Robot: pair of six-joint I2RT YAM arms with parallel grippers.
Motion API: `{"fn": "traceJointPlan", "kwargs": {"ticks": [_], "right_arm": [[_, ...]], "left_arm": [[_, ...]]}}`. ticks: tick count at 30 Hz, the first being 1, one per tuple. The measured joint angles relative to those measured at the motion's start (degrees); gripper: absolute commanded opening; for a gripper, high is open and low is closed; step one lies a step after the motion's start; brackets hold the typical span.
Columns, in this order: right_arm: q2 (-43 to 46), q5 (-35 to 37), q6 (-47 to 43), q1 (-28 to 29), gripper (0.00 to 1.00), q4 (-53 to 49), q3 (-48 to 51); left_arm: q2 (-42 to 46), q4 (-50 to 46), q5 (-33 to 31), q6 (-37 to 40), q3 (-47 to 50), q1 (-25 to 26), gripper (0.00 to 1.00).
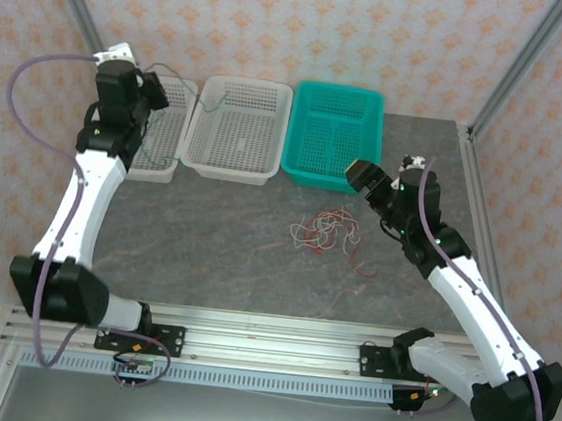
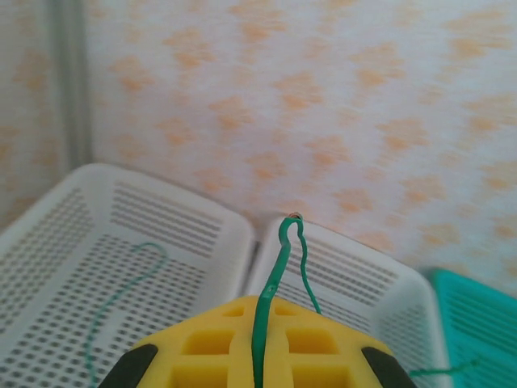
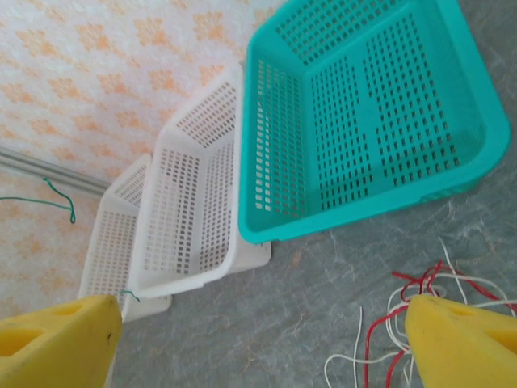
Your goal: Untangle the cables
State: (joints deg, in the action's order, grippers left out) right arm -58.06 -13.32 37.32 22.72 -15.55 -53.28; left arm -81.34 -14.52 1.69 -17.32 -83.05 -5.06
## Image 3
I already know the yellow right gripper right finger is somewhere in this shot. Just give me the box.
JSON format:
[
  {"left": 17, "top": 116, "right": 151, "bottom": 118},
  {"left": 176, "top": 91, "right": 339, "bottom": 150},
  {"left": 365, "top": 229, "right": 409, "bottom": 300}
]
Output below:
[{"left": 404, "top": 293, "right": 517, "bottom": 388}]

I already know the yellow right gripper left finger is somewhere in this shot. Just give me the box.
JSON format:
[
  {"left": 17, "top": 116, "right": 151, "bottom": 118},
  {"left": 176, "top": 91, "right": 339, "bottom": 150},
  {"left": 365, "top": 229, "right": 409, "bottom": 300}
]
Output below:
[{"left": 0, "top": 293, "right": 124, "bottom": 388}]

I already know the thin red cable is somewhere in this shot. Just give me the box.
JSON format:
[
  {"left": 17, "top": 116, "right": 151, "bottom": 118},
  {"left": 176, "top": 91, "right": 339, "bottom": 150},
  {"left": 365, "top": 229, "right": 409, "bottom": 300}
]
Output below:
[{"left": 364, "top": 260, "right": 517, "bottom": 388}]

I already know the thin green cable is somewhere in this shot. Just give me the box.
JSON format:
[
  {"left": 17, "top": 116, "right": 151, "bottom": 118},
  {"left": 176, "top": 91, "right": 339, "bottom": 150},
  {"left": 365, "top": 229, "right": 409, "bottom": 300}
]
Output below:
[{"left": 0, "top": 177, "right": 141, "bottom": 303}]

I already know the white perforated plastic basket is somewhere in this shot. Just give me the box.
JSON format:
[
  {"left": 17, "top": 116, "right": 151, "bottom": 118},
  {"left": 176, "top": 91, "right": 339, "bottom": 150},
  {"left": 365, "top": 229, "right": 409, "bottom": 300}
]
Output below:
[
  {"left": 131, "top": 64, "right": 272, "bottom": 300},
  {"left": 77, "top": 153, "right": 173, "bottom": 323}
]

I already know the teal perforated plastic basket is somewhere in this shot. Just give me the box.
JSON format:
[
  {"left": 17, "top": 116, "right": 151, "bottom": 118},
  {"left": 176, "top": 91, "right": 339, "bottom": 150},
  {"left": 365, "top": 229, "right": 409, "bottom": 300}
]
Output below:
[{"left": 237, "top": 0, "right": 513, "bottom": 246}]

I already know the thin white cable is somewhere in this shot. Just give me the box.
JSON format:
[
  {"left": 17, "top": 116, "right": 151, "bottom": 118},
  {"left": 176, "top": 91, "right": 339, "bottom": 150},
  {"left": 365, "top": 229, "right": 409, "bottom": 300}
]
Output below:
[{"left": 324, "top": 238, "right": 517, "bottom": 388}]

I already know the aluminium frame post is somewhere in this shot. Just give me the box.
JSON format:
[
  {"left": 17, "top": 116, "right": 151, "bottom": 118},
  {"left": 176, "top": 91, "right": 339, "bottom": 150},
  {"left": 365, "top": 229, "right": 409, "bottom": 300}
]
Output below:
[{"left": 0, "top": 145, "right": 111, "bottom": 196}]

